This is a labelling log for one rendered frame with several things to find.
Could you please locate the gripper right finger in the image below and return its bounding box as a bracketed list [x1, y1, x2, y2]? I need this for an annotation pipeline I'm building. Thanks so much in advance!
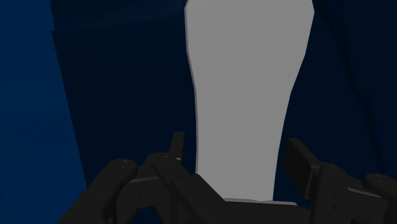
[282, 137, 397, 224]

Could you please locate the dark blue sofa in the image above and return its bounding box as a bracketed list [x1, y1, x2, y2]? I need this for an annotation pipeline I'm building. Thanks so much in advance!
[0, 0, 397, 224]

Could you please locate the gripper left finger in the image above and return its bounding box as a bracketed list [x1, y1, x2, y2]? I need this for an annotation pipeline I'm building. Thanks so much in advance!
[57, 131, 246, 224]

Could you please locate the grey tall flared object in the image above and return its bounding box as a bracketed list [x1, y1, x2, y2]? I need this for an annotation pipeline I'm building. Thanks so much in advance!
[184, 0, 315, 206]

